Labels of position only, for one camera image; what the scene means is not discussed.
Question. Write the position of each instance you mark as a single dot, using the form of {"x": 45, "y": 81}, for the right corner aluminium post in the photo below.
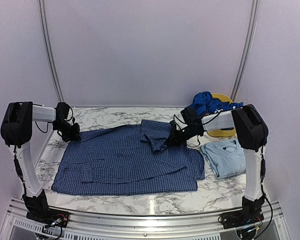
{"x": 252, "y": 24}

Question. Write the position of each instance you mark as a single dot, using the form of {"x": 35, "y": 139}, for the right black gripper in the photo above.
{"x": 174, "y": 137}

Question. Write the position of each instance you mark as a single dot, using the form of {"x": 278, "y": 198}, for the left corner aluminium post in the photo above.
{"x": 49, "y": 51}

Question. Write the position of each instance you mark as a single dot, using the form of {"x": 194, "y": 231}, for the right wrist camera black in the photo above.
{"x": 190, "y": 116}

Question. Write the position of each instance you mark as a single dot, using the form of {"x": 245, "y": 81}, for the light blue t-shirt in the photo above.
{"x": 226, "y": 158}

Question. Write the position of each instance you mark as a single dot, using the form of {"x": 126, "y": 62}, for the aluminium front frame rail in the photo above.
{"x": 100, "y": 226}

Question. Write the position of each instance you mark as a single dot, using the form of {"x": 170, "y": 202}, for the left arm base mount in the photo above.
{"x": 38, "y": 210}

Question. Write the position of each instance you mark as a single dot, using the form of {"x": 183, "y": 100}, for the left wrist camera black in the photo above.
{"x": 62, "y": 111}

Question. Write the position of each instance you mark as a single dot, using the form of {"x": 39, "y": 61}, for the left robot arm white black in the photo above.
{"x": 17, "y": 129}

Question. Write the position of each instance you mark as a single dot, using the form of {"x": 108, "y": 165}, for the royal blue garment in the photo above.
{"x": 204, "y": 103}

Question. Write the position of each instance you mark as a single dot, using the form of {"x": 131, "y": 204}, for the corner aluminium post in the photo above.
{"x": 49, "y": 51}
{"x": 252, "y": 24}

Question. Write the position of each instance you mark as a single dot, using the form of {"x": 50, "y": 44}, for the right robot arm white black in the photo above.
{"x": 252, "y": 133}

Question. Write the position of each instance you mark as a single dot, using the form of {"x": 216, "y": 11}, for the blue patterned button shirt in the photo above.
{"x": 131, "y": 159}

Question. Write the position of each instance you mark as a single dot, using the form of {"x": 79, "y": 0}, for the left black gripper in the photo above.
{"x": 74, "y": 136}

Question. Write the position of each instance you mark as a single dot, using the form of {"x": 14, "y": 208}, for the yellow plastic laundry basket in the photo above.
{"x": 224, "y": 132}

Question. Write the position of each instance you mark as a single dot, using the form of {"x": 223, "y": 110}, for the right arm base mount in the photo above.
{"x": 242, "y": 217}

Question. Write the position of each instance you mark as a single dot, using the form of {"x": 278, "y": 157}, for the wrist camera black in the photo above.
{"x": 190, "y": 116}
{"x": 62, "y": 111}

